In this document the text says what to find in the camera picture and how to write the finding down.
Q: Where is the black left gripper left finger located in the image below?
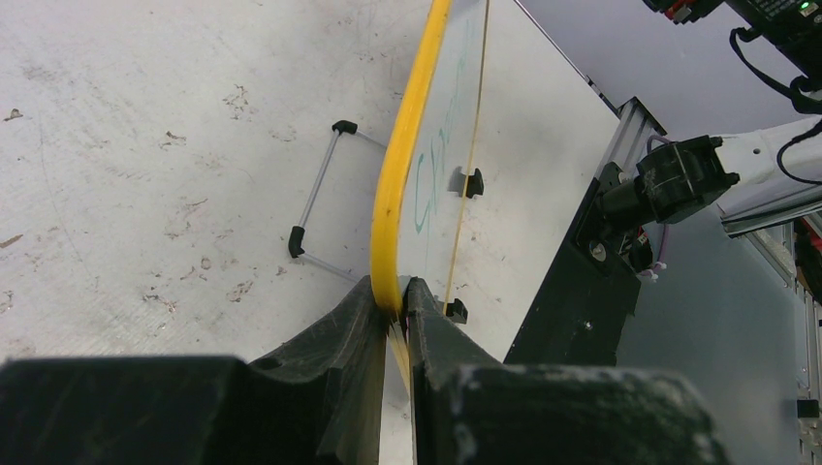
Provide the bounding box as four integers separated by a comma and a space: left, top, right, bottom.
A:
1, 278, 386, 464

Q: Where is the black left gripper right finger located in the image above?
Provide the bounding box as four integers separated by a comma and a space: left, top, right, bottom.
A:
405, 277, 729, 464

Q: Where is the yellow framed whiteboard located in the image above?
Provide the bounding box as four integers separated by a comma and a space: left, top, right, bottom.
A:
369, 1, 618, 359

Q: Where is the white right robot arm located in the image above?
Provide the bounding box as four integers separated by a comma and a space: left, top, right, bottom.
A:
579, 1, 821, 238

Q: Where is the whiteboard metal stand leg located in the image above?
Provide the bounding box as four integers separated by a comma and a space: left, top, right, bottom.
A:
287, 120, 387, 283

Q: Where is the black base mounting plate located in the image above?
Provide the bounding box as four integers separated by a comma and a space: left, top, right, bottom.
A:
504, 163, 641, 366

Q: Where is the aluminium rail right side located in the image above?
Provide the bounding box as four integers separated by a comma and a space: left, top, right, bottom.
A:
598, 96, 668, 174

